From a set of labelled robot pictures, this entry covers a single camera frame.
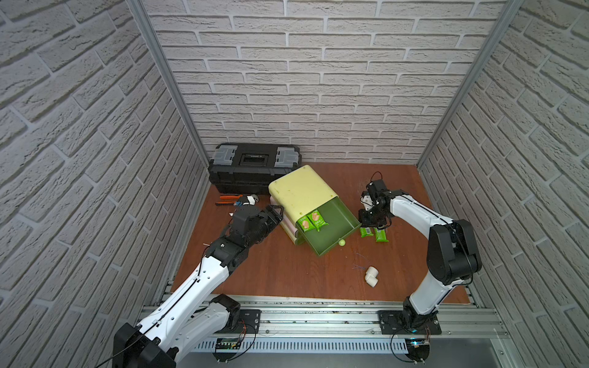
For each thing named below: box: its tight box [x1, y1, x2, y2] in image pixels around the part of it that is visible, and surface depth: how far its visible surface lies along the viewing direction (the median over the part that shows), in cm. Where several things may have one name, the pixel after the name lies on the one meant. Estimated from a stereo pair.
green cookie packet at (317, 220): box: [306, 209, 330, 233], surface depth 82 cm
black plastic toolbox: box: [208, 142, 303, 195], surface depth 100 cm
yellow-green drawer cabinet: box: [268, 164, 339, 245], surface depth 83 cm
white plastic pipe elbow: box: [365, 266, 379, 288], surface depth 83 cm
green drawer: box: [295, 196, 362, 257], surface depth 83 cm
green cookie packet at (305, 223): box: [296, 214, 316, 233], surface depth 81 cm
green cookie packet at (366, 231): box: [359, 226, 374, 238], surface depth 91 cm
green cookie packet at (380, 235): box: [373, 226, 389, 243], surface depth 94 cm
